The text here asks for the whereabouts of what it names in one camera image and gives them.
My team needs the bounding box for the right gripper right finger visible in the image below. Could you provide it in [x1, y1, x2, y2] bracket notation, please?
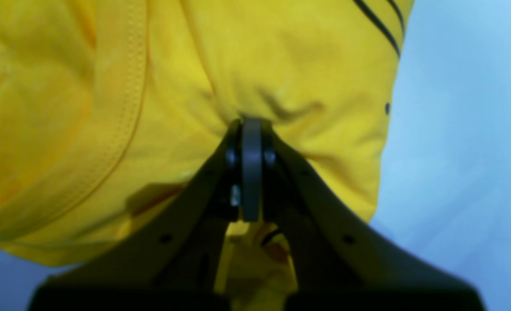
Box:
[241, 119, 484, 311]

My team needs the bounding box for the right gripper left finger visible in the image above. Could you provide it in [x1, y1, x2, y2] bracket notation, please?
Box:
[29, 121, 241, 311]

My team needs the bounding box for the yellow T-shirt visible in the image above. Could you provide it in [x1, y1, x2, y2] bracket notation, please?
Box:
[0, 0, 415, 311]

